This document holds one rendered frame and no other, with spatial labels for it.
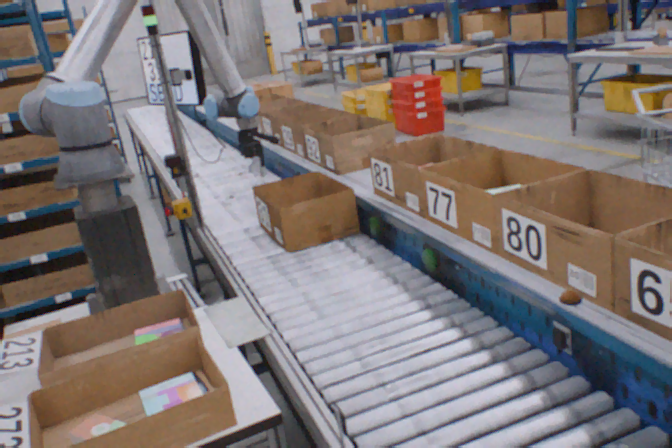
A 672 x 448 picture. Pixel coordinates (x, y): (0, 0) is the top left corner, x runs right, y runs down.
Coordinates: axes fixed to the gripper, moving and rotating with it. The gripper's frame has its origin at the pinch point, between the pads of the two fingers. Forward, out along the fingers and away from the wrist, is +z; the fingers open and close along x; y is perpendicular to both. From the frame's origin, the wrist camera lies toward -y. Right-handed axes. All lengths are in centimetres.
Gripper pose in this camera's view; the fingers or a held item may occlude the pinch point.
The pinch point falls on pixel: (263, 173)
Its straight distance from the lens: 267.8
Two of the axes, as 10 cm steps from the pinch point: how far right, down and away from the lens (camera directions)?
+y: -9.1, 2.6, -3.1
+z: 1.5, 9.3, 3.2
